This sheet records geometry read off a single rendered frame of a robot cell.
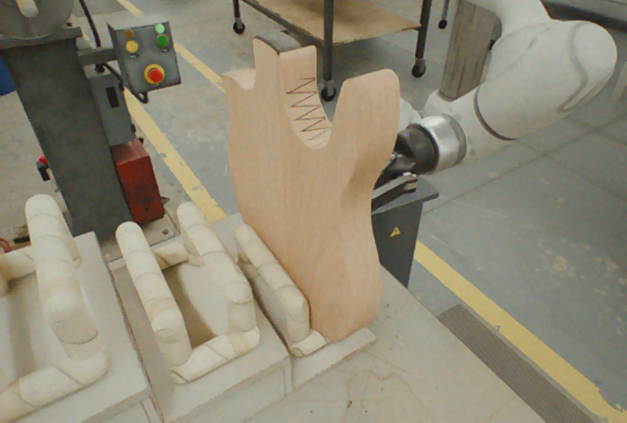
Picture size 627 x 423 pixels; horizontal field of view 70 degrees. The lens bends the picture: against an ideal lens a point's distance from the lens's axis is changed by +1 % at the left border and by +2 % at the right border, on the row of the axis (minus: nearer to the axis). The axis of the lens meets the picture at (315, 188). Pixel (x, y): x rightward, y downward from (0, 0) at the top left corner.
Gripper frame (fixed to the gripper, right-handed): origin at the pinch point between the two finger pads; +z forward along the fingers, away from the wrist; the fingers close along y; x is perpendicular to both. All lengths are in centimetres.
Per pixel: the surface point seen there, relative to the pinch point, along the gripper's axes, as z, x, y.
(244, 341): 15.4, -9.6, -10.5
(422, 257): -96, -115, 56
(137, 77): 2, -17, 95
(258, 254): 7.4, -9.8, 1.9
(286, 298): 7.8, -10.1, -7.2
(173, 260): 18.4, -10.4, 8.2
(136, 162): 8, -55, 110
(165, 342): 23.7, -4.4, -9.5
